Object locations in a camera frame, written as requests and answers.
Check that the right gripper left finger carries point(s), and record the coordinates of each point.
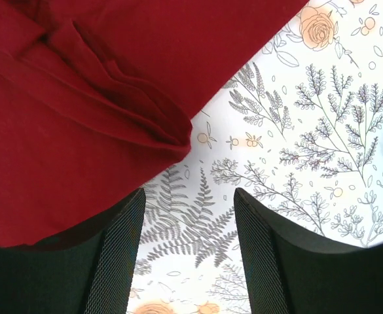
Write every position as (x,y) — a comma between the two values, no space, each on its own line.
(85,269)

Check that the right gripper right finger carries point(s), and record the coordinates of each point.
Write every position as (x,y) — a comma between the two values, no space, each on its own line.
(289,269)

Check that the red t-shirt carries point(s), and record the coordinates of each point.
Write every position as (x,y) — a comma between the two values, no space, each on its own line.
(97,97)

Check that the floral patterned table mat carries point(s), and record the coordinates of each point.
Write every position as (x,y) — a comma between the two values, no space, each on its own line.
(299,127)

